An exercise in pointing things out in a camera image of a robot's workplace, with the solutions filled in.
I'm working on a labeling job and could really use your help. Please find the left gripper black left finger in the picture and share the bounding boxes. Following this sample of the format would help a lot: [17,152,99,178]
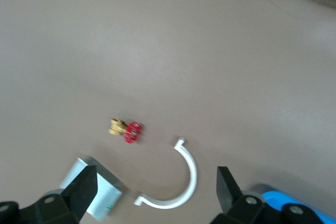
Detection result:
[36,165,99,224]

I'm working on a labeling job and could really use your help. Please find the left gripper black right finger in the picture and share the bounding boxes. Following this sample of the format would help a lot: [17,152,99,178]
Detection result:
[211,166,266,224]

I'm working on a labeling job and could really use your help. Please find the blue plastic tray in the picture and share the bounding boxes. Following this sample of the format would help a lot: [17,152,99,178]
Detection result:
[262,191,336,224]

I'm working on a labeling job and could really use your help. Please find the silver power supply box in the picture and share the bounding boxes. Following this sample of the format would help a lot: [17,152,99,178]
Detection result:
[59,155,125,222]

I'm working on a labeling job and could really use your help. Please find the white half-ring pipe clamp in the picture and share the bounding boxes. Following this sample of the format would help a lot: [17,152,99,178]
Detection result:
[133,136,197,210]

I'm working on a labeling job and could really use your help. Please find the brass valve with red handle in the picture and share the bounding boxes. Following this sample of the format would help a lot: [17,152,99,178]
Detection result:
[108,118,144,145]

